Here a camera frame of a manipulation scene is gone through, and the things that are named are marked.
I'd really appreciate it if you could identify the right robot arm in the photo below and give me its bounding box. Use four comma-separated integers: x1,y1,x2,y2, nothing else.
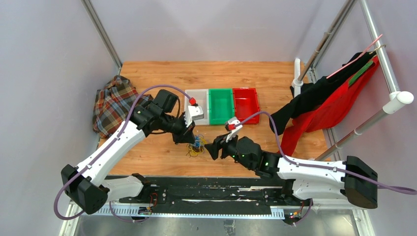
205,135,378,209

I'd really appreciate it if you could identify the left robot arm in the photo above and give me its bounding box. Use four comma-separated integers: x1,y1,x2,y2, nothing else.
61,89,204,214

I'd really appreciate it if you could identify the plaid cloth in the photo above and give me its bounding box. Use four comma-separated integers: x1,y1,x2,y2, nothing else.
92,75,139,139

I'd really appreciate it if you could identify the red garment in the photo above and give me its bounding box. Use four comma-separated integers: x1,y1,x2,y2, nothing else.
281,56,380,155

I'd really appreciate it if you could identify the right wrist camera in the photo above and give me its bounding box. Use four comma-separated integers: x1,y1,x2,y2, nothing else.
225,117,243,142

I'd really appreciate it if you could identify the white plastic bin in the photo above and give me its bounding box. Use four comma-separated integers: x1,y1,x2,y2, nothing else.
185,89,209,125

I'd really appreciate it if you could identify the black garment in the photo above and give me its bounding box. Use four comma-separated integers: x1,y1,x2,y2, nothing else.
269,52,376,135

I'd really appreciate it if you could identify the red plastic bin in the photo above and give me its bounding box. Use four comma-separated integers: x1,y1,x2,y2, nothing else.
232,88,260,121

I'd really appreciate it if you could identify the purple cable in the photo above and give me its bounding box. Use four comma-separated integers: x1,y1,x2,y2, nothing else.
53,85,197,221
233,111,417,196

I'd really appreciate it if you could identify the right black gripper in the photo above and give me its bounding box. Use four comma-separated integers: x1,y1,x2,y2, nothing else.
205,130,253,171

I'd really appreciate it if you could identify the cable bundle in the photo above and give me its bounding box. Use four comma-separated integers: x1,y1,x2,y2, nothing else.
185,134,208,158

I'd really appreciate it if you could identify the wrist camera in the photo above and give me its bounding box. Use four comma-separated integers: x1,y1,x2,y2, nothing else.
225,117,243,142
184,105,204,127

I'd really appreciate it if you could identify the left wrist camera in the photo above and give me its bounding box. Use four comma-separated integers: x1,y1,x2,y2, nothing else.
184,105,204,127

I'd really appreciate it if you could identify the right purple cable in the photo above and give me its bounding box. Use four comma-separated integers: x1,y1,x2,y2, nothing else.
233,111,417,196

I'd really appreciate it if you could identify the metal clothes rack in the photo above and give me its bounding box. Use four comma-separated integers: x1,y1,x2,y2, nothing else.
291,0,414,161

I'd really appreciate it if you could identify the pink hanger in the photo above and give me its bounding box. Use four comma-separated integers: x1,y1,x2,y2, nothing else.
326,34,383,79

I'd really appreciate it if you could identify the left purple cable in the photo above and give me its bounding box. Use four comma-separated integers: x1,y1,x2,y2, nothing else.
53,85,197,221

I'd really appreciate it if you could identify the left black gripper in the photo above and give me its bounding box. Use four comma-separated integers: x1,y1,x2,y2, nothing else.
161,112,196,145

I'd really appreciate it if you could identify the green plastic bin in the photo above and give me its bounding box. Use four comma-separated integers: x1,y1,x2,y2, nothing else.
209,88,235,125

